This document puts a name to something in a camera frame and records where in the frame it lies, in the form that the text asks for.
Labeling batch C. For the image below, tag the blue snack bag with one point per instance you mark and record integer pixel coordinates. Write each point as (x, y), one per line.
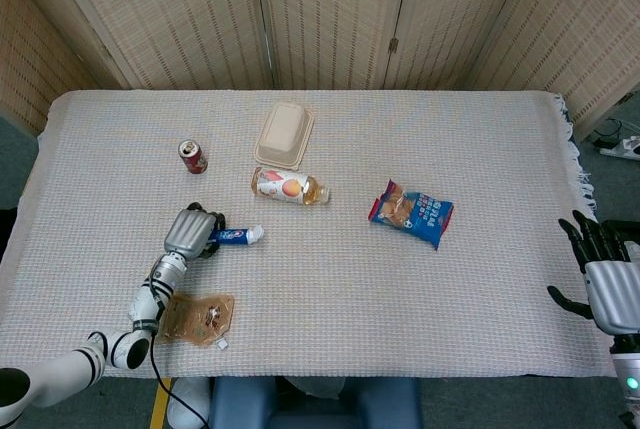
(420, 216)

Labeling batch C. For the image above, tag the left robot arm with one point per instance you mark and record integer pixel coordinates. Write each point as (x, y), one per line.
(145, 304)

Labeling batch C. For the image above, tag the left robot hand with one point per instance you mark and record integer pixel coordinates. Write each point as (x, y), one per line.
(187, 234)

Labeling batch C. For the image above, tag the peach tea plastic bottle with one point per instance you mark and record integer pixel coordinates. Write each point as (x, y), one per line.
(285, 186)

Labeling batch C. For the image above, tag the red soda can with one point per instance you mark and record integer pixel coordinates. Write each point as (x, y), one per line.
(194, 159)

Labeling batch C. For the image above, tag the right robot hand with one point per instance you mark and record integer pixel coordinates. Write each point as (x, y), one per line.
(615, 294)

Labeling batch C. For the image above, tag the brown spout pouch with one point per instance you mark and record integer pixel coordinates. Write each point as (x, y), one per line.
(200, 319)

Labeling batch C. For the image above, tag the white woven tablecloth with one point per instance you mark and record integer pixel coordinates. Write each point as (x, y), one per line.
(375, 299)

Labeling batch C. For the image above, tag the brass screen hinge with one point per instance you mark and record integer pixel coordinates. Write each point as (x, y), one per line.
(393, 45)

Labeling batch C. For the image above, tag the beige takeout food box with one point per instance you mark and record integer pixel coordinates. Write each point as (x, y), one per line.
(284, 134)

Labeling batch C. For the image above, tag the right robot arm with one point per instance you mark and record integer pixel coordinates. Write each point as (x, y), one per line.
(627, 364)

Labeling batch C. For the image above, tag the woven rattan folding screen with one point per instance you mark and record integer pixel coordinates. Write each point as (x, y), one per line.
(330, 14)

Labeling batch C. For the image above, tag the blue white toothpaste tube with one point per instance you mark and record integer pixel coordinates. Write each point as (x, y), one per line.
(235, 235)

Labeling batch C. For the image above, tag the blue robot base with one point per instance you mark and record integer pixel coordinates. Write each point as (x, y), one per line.
(320, 406)

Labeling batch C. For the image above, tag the white power strip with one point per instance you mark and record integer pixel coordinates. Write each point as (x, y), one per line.
(622, 148)

